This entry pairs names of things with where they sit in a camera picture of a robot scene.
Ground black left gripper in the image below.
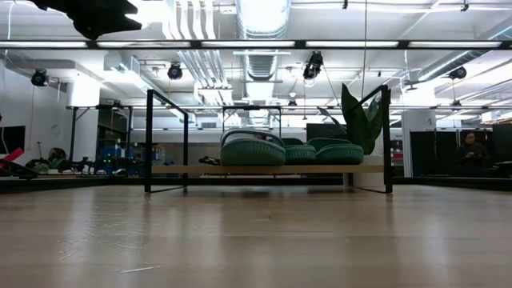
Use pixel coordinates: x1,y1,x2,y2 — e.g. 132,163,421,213
29,0,143,42

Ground teal green rubber slide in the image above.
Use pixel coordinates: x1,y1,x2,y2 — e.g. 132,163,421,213
219,128,288,167
281,137,318,166
306,137,366,166

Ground black round ceiling fixture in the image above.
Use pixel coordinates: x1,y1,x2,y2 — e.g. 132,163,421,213
166,62,184,82
448,65,468,82
30,68,50,88
302,50,326,82

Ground red flat object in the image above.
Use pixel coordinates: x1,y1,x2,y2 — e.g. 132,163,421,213
0,146,26,170

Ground black background monitor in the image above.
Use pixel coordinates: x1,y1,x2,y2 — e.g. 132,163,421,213
306,122,350,142

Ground green snake plant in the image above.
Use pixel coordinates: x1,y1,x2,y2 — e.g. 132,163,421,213
318,82,391,157

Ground white plant pot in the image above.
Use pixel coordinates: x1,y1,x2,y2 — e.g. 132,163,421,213
351,154,387,187

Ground black partition panel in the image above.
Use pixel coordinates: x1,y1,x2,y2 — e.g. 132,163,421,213
409,123,512,179

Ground person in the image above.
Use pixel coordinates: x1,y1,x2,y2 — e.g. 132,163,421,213
457,131,491,178

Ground silver ventilation duct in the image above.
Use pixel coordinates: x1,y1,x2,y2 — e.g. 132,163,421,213
235,0,292,82

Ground dark wall screen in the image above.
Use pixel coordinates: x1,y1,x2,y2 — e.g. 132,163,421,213
0,125,26,155

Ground black aluminium rig frame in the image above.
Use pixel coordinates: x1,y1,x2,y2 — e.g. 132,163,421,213
0,175,512,194

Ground black wire wooden shoe shelf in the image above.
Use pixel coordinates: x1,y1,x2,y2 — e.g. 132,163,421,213
144,84,394,195

